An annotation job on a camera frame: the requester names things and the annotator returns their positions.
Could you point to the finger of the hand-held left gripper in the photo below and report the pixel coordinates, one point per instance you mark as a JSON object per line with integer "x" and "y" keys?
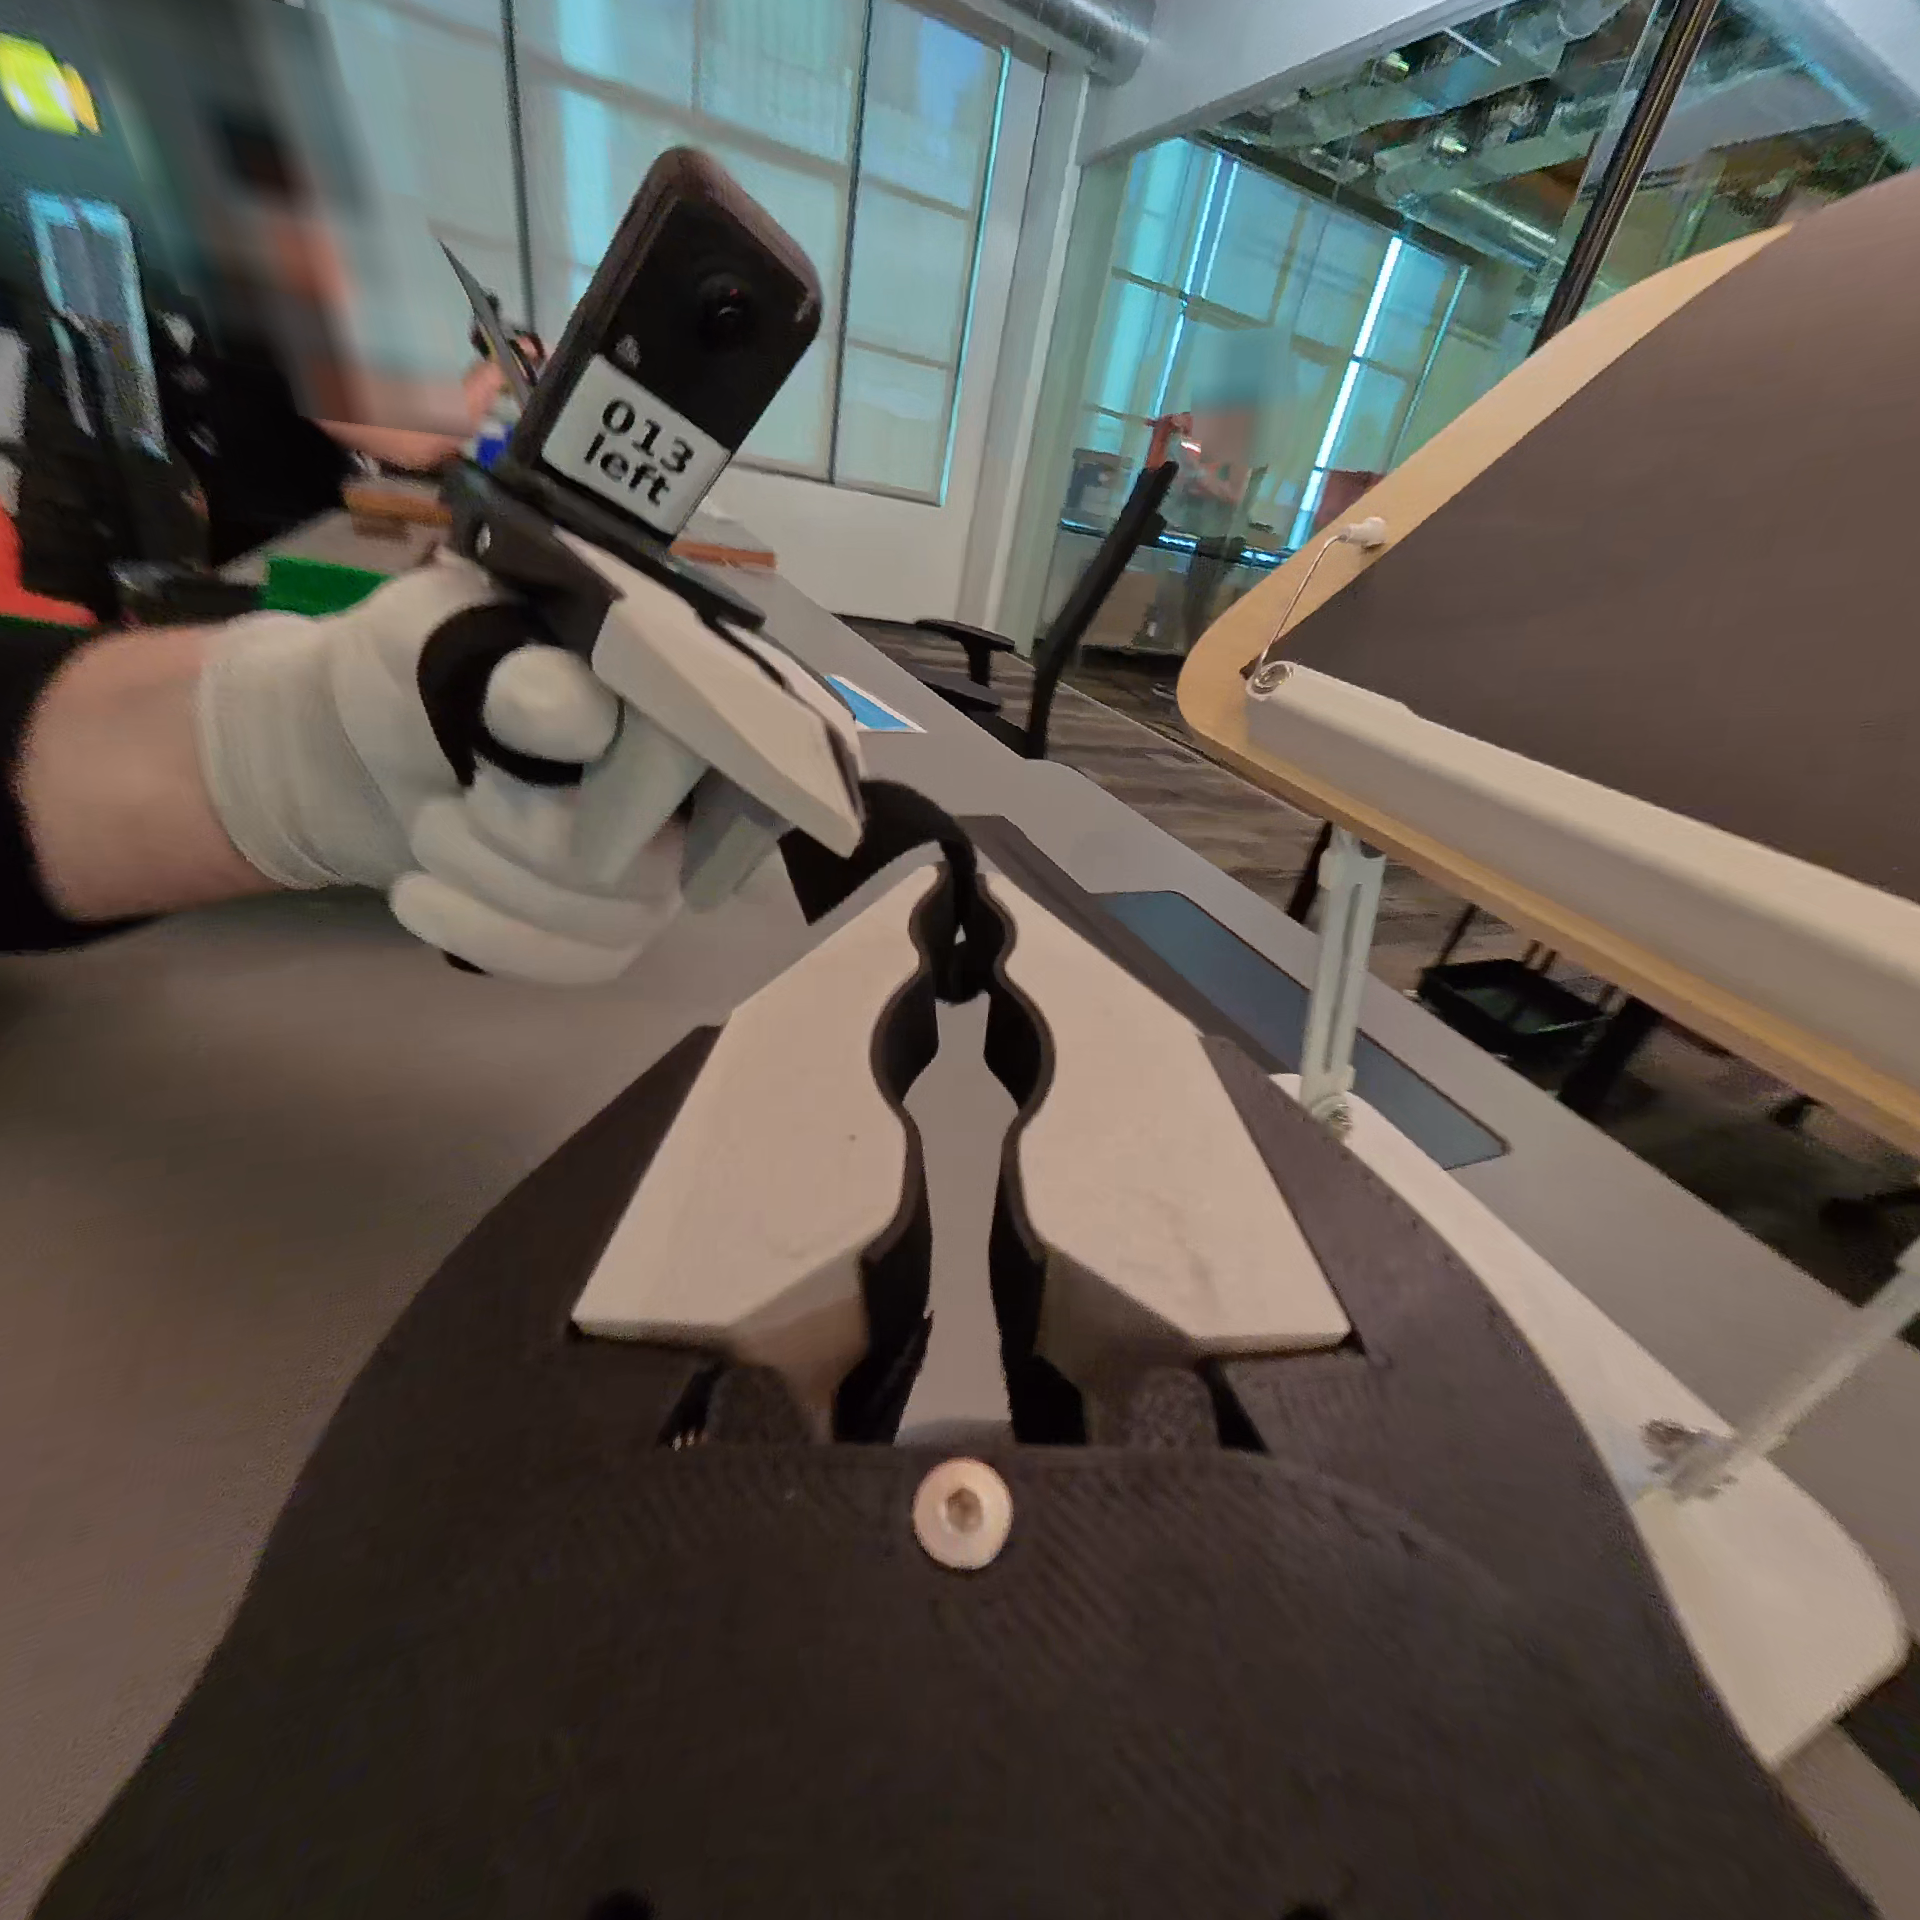
{"x": 729, "y": 846}
{"x": 736, "y": 705}

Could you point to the person's left forearm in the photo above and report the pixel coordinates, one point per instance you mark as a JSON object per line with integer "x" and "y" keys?
{"x": 121, "y": 782}

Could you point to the black office chair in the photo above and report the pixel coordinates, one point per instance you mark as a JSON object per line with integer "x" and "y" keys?
{"x": 1094, "y": 601}

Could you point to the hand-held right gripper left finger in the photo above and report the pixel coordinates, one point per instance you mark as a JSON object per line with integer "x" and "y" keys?
{"x": 752, "y": 1187}

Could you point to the person's left hand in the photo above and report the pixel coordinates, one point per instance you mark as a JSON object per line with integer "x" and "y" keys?
{"x": 330, "y": 737}

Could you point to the dark-faced wooden board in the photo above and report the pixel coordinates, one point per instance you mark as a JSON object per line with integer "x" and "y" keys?
{"x": 1651, "y": 522}

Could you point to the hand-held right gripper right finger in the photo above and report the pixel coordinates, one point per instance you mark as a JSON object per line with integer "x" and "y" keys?
{"x": 1169, "y": 1187}

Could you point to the black TV cart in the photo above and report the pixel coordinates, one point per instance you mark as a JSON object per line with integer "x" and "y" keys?
{"x": 107, "y": 327}

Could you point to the large window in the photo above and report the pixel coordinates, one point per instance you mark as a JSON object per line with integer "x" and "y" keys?
{"x": 673, "y": 224}

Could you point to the white leaflet with blue header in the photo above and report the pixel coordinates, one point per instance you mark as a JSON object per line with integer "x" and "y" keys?
{"x": 870, "y": 705}

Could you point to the wooden desk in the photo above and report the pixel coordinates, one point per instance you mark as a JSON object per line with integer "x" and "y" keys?
{"x": 718, "y": 554}

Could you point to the green plastic bin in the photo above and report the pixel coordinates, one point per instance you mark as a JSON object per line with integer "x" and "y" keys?
{"x": 330, "y": 587}

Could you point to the white stand with board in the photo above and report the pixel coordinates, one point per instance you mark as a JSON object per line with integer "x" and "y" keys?
{"x": 489, "y": 314}

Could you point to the white adjustable stand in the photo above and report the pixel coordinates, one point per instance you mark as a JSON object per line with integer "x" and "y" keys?
{"x": 1577, "y": 839}

